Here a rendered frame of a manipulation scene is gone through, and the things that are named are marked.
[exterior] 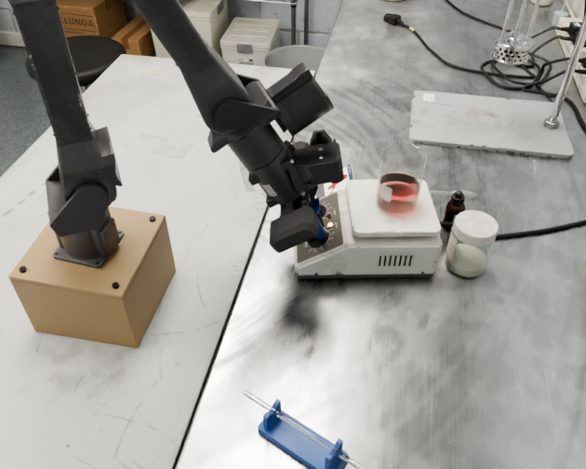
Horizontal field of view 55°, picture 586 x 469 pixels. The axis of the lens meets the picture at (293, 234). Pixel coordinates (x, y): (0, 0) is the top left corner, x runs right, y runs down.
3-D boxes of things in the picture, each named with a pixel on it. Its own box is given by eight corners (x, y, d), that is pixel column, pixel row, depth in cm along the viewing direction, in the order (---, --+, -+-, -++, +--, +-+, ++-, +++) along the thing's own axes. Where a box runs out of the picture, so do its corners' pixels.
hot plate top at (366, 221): (352, 237, 75) (352, 233, 74) (344, 183, 84) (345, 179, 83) (442, 236, 75) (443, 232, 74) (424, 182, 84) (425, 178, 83)
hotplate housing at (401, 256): (295, 282, 79) (295, 240, 74) (293, 221, 89) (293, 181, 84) (450, 280, 80) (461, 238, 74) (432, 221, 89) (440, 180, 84)
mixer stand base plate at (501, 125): (408, 142, 106) (408, 138, 106) (412, 93, 121) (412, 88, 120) (574, 159, 102) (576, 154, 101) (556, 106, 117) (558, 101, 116)
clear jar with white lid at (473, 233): (486, 255, 83) (500, 214, 78) (484, 283, 79) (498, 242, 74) (446, 247, 85) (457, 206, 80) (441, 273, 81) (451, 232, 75)
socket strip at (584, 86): (582, 104, 117) (591, 85, 114) (554, 31, 146) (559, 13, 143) (610, 106, 117) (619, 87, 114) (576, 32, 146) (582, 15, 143)
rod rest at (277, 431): (256, 432, 62) (255, 414, 60) (274, 409, 64) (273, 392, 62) (332, 483, 58) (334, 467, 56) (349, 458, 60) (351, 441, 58)
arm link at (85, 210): (55, 240, 62) (38, 196, 58) (49, 191, 68) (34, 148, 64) (115, 226, 64) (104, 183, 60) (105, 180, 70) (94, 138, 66)
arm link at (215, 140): (203, 143, 63) (269, 97, 62) (196, 125, 68) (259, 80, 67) (237, 185, 67) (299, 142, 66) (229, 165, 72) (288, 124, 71)
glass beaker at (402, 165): (420, 221, 76) (431, 170, 71) (374, 220, 77) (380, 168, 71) (415, 190, 82) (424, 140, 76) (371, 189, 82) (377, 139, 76)
